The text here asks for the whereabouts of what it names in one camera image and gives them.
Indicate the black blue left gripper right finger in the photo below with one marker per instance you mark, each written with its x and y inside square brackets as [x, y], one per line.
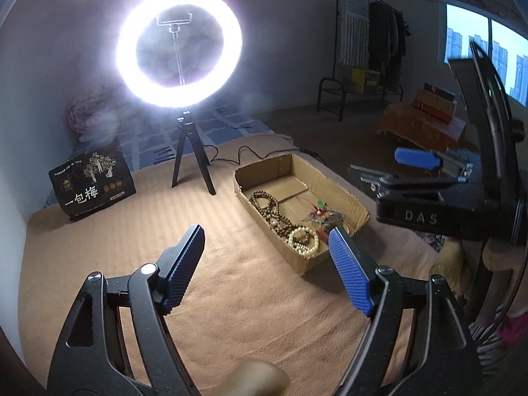
[356, 269]

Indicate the window with city view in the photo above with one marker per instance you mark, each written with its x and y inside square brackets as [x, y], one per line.
[507, 48]

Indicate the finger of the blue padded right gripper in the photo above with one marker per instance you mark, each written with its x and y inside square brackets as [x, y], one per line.
[417, 158]

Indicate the open cardboard box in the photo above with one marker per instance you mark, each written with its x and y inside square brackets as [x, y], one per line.
[277, 193]

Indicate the stacked boxes on table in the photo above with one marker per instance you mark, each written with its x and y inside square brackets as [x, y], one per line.
[435, 101]

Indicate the blue patterned bedsheet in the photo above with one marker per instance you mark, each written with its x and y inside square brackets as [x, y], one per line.
[149, 136]

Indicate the black printed gift bag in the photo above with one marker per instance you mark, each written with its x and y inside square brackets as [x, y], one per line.
[92, 181]

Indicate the pink folded quilt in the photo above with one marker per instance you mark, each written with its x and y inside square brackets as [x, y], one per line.
[95, 116]

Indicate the black clothes rack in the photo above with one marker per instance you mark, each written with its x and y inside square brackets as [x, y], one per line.
[369, 34]

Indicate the phone holder clamp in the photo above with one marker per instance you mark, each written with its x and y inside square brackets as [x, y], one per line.
[174, 26]

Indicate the tan bed blanket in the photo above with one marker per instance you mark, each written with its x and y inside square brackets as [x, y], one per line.
[244, 300]

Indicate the yellow box under rack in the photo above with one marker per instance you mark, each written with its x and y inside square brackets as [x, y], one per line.
[365, 81]

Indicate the red green string jewelry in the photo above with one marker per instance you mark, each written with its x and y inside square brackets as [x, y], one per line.
[324, 217]

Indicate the white ring light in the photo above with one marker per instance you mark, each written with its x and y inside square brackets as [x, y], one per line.
[210, 48]

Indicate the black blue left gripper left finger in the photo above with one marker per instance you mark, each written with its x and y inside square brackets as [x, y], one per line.
[176, 267]

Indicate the orange covered side table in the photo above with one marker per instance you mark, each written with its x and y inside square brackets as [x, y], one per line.
[423, 130]

